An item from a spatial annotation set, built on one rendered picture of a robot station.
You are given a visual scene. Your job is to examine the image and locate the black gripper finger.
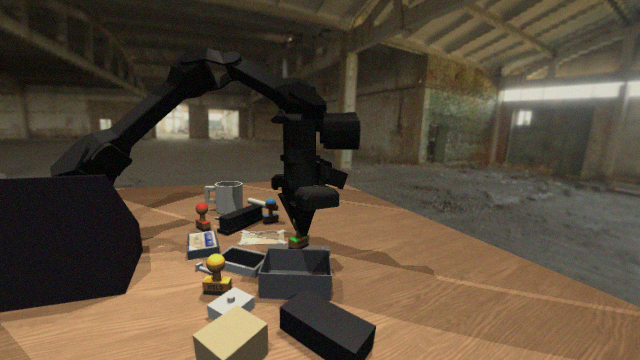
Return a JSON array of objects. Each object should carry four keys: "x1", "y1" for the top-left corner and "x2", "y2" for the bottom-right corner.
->
[
  {"x1": 288, "y1": 201, "x2": 316, "y2": 237},
  {"x1": 278, "y1": 193, "x2": 297, "y2": 231}
]

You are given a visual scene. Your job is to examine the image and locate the white mug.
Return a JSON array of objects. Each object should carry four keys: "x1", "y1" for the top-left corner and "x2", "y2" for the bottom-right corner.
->
[{"x1": 204, "y1": 181, "x2": 243, "y2": 215}]

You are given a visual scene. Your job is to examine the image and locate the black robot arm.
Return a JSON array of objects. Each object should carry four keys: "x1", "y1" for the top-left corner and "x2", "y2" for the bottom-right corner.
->
[{"x1": 50, "y1": 48, "x2": 361, "y2": 185}]

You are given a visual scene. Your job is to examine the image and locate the tan cardboard box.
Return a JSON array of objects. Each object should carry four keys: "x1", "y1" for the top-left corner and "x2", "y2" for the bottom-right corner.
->
[{"x1": 192, "y1": 305, "x2": 269, "y2": 360}]

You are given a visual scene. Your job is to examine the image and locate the red rubber stamp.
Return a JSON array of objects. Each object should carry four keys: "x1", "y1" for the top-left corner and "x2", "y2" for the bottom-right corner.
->
[{"x1": 195, "y1": 203, "x2": 211, "y2": 231}]

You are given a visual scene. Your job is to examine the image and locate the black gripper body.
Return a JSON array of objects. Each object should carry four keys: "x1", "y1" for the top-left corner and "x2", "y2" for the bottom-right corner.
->
[{"x1": 271, "y1": 149, "x2": 339, "y2": 211}]

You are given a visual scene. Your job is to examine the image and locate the cream paper card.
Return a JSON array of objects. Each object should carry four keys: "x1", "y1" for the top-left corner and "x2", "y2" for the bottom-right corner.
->
[{"x1": 238, "y1": 230, "x2": 287, "y2": 246}]

